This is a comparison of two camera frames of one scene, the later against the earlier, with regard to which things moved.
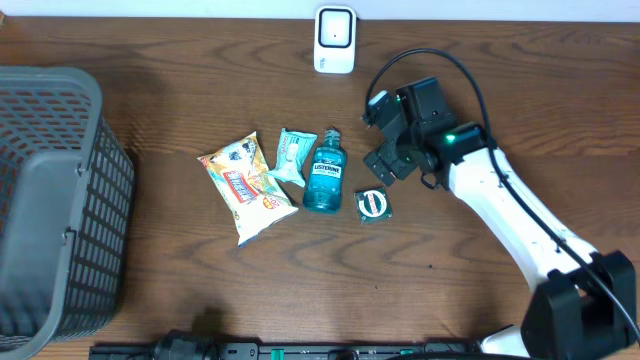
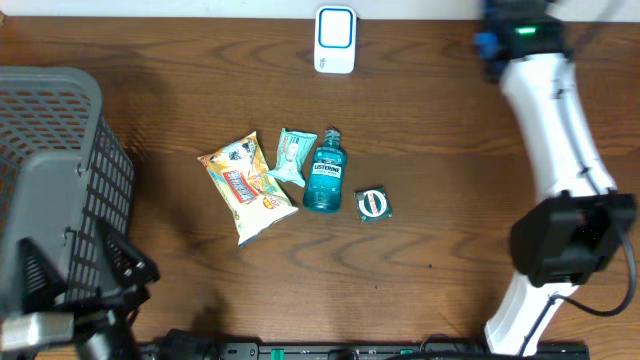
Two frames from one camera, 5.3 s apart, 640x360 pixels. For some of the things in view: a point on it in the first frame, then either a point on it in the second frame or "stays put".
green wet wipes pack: x=292 y=150 stays put
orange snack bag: x=247 y=186 stays put
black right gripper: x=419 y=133 to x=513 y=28
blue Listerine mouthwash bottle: x=326 y=175 stays put
